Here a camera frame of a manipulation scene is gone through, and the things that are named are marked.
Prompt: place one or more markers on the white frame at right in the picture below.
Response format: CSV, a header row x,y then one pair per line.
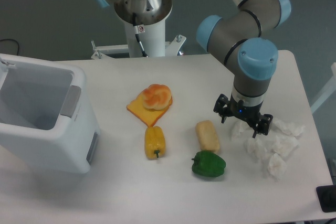
x,y
326,91

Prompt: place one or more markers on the crumpled white tissue lower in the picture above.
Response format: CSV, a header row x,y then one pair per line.
x,y
274,166

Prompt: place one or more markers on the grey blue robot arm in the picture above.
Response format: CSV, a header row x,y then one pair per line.
x,y
237,43

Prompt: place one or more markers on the crumpled white tissue under gripper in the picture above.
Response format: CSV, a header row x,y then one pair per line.
x,y
238,128

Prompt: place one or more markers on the white plastic bin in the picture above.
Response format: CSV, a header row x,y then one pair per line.
x,y
47,119

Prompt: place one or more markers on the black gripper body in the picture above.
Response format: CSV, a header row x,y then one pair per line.
x,y
243,112

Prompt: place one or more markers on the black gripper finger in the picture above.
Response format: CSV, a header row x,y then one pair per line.
x,y
220,107
262,124

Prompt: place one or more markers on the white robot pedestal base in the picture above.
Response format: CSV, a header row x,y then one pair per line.
x,y
145,30

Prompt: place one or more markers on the oblong pale bread loaf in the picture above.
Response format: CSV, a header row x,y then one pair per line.
x,y
207,136

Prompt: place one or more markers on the square toast bread slice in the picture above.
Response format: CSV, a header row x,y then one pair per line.
x,y
148,116

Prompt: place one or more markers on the yellow bell pepper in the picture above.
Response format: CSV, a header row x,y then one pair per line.
x,y
154,142

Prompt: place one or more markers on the green bell pepper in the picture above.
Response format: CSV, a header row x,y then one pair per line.
x,y
208,164

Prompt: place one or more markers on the crumpled white tissue left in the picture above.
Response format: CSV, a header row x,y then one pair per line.
x,y
257,150

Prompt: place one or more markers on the crumpled white tissue upper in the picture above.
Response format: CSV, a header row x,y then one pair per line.
x,y
288,128

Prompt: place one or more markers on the round swirled bread bun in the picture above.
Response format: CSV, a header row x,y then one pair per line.
x,y
156,97

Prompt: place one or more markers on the black device at edge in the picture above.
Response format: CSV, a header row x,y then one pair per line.
x,y
326,197

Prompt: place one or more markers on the crumpled white tissue middle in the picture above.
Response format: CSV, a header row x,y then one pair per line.
x,y
284,145

